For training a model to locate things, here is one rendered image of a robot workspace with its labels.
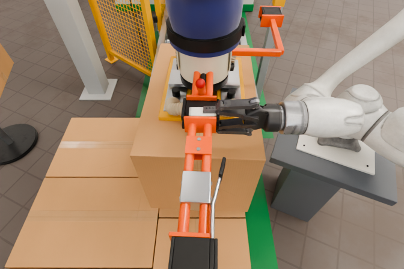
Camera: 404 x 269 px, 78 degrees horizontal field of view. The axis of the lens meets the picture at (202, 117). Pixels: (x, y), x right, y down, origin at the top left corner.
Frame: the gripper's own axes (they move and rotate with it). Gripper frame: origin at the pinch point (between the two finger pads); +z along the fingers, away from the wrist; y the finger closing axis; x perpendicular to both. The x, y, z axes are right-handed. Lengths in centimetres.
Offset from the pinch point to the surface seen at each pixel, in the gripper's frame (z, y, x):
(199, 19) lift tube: 0.5, -18.8, 16.2
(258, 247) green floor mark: -35, 120, -3
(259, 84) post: -49, 95, 119
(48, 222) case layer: 69, 65, -6
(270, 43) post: -50, 54, 119
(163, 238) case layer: 17, 65, -13
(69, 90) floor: 132, 119, 138
